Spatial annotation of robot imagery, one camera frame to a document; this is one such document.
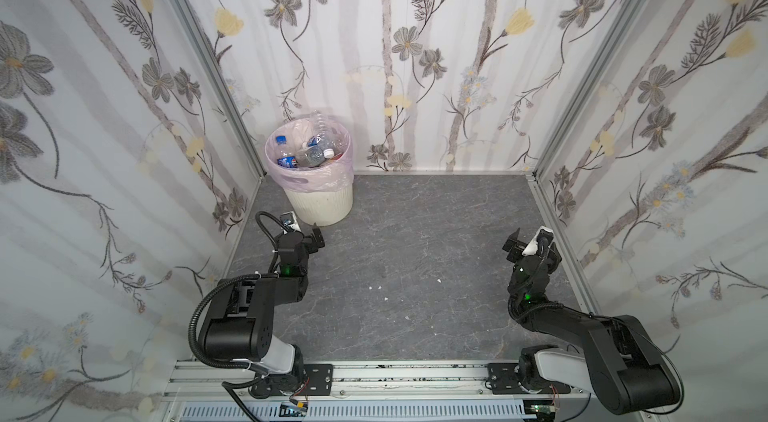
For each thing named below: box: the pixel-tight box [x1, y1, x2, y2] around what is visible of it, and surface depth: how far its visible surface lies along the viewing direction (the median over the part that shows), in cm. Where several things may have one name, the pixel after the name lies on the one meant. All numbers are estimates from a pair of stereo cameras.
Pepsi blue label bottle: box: [275, 135, 299, 168], surface depth 95 cm
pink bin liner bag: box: [265, 116, 354, 191], surface depth 87 cm
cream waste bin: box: [284, 183, 355, 227], surface depth 97 cm
